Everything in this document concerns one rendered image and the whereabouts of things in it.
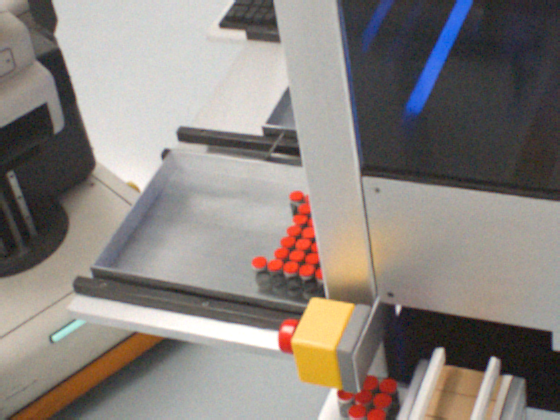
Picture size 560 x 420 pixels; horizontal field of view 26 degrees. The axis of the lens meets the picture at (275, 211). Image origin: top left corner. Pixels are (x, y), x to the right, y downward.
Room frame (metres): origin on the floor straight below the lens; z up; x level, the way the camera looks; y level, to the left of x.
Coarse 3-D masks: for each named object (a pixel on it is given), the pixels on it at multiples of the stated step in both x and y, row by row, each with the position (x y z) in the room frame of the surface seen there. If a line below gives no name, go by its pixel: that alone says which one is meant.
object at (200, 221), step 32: (192, 160) 1.43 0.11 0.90; (224, 160) 1.41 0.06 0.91; (160, 192) 1.40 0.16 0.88; (192, 192) 1.38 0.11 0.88; (224, 192) 1.37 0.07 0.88; (256, 192) 1.35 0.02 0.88; (288, 192) 1.34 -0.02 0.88; (128, 224) 1.32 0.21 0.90; (160, 224) 1.33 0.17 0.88; (192, 224) 1.31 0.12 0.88; (224, 224) 1.30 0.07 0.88; (256, 224) 1.28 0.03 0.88; (288, 224) 1.27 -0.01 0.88; (128, 256) 1.27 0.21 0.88; (160, 256) 1.26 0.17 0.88; (192, 256) 1.24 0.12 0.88; (224, 256) 1.23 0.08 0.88; (256, 256) 1.22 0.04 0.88; (160, 288) 1.18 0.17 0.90; (192, 288) 1.15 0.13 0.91; (224, 288) 1.17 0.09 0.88; (256, 288) 1.16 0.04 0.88
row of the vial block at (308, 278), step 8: (312, 248) 1.16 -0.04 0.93; (312, 256) 1.15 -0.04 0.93; (312, 264) 1.13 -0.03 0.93; (320, 264) 1.14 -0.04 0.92; (304, 272) 1.12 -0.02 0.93; (312, 272) 1.12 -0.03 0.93; (304, 280) 1.12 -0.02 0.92; (312, 280) 1.11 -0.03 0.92; (304, 288) 1.12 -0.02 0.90; (312, 288) 1.11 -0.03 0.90; (304, 296) 1.12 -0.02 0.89; (312, 296) 1.11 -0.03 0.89
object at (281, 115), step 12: (288, 84) 1.56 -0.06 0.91; (288, 96) 1.55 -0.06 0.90; (276, 108) 1.51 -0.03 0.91; (288, 108) 1.54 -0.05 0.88; (264, 120) 1.48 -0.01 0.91; (276, 120) 1.50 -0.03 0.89; (288, 120) 1.51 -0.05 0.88; (264, 132) 1.46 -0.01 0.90; (276, 132) 1.46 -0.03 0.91; (288, 132) 1.45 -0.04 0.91
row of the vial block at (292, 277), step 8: (312, 224) 1.21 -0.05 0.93; (304, 232) 1.19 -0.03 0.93; (312, 232) 1.19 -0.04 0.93; (304, 240) 1.18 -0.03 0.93; (312, 240) 1.18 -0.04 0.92; (304, 248) 1.16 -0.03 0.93; (296, 256) 1.15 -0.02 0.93; (304, 256) 1.15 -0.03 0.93; (288, 264) 1.14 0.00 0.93; (296, 264) 1.14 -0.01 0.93; (304, 264) 1.15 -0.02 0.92; (288, 272) 1.13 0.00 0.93; (296, 272) 1.13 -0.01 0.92; (288, 280) 1.13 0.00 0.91; (296, 280) 1.12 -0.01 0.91; (288, 288) 1.13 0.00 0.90; (296, 288) 1.12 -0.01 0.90; (296, 296) 1.12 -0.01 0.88
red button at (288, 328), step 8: (288, 320) 0.96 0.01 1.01; (296, 320) 0.96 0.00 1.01; (280, 328) 0.95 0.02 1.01; (288, 328) 0.94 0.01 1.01; (296, 328) 0.94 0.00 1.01; (280, 336) 0.94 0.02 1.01; (288, 336) 0.94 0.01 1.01; (280, 344) 0.94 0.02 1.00; (288, 344) 0.93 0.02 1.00; (288, 352) 0.93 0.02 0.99
